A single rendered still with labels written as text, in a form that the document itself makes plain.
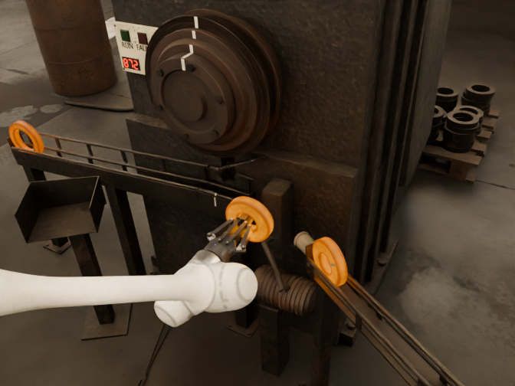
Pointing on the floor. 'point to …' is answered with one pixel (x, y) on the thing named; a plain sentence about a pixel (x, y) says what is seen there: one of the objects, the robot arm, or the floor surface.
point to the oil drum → (73, 45)
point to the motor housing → (280, 314)
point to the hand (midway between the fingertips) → (248, 215)
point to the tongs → (153, 357)
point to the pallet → (460, 130)
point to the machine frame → (300, 134)
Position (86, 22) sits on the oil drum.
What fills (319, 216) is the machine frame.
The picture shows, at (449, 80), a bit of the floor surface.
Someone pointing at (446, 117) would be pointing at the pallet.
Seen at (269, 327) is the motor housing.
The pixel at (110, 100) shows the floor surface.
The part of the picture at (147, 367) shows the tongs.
